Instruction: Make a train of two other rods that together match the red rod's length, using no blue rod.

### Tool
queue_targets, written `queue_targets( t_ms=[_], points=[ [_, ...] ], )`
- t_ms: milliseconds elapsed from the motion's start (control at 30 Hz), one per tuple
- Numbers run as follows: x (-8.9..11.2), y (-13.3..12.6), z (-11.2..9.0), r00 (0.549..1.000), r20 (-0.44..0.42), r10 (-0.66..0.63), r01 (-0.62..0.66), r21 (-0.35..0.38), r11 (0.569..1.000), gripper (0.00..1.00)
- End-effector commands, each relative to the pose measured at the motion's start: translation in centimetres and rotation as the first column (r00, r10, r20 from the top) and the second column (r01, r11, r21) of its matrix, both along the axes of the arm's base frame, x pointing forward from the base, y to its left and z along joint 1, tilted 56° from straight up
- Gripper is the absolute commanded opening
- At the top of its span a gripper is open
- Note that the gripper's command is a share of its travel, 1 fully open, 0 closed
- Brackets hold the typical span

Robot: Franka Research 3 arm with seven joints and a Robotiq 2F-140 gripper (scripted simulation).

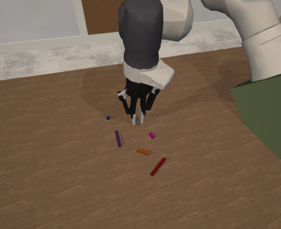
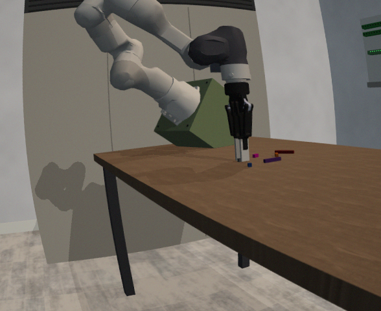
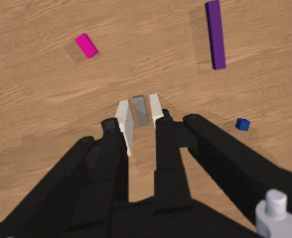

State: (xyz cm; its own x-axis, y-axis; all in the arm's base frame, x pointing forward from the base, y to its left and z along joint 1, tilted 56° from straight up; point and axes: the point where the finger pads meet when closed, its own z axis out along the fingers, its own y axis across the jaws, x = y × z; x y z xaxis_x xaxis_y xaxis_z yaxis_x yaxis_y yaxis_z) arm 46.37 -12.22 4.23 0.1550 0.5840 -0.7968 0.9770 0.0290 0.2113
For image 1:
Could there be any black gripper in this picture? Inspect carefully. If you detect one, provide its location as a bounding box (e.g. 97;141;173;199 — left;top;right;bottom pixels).
117;78;160;125

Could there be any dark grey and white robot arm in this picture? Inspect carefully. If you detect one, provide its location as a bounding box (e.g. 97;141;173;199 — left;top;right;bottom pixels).
118;0;281;90

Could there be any red rod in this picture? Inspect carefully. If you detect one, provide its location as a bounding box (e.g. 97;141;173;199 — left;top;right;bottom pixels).
151;157;166;176

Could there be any orange rod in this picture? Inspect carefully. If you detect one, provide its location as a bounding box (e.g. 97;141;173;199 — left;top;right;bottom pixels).
137;148;149;155

